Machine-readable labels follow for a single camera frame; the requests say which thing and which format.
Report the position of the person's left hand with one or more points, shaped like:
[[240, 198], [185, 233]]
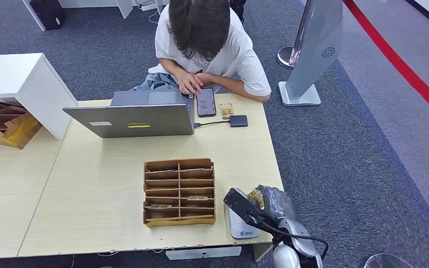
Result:
[[205, 78]]

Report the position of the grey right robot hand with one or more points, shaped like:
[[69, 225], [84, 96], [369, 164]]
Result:
[[279, 203]]

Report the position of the person's right hand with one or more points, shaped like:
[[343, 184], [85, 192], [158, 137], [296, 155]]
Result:
[[189, 84]]

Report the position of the ID card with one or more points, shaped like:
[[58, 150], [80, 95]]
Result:
[[256, 198]]

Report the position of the person's left forearm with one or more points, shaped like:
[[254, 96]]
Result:
[[236, 88]]

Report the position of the person's right forearm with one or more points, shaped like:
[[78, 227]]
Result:
[[171, 68]]

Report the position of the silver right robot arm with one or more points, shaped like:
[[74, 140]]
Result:
[[296, 240]]

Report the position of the person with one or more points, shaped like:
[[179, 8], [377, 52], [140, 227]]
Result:
[[244, 55]]

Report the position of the white card reader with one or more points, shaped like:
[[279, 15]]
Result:
[[238, 227]]

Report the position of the wooden card organizer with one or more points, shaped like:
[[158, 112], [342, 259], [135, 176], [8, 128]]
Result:
[[179, 222]]

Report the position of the black smartphone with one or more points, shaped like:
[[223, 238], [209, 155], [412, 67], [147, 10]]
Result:
[[205, 102]]

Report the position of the small black hub box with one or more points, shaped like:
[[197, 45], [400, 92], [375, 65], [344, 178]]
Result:
[[238, 121]]

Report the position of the grey laptop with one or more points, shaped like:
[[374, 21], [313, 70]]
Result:
[[133, 120]]

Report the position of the black chair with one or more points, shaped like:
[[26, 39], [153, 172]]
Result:
[[238, 7]]

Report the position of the grey kiosk stand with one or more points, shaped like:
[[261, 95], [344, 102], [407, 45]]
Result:
[[318, 40]]

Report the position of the clear plastic dome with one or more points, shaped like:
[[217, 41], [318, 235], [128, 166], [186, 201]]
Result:
[[388, 262]]

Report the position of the white furniture panel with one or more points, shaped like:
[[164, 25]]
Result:
[[88, 3]]

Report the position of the white shelf box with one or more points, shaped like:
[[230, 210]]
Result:
[[11, 74]]

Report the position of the cardboard divider box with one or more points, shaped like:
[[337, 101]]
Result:
[[11, 127]]

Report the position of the red barrier strip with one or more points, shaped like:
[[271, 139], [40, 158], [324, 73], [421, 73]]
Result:
[[399, 64]]

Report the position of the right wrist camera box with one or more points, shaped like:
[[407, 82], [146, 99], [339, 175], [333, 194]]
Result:
[[242, 205]]

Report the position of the chrome stanchion post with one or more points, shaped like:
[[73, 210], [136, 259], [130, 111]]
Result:
[[286, 57]]

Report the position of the white metal bracket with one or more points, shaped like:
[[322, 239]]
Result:
[[203, 253]]

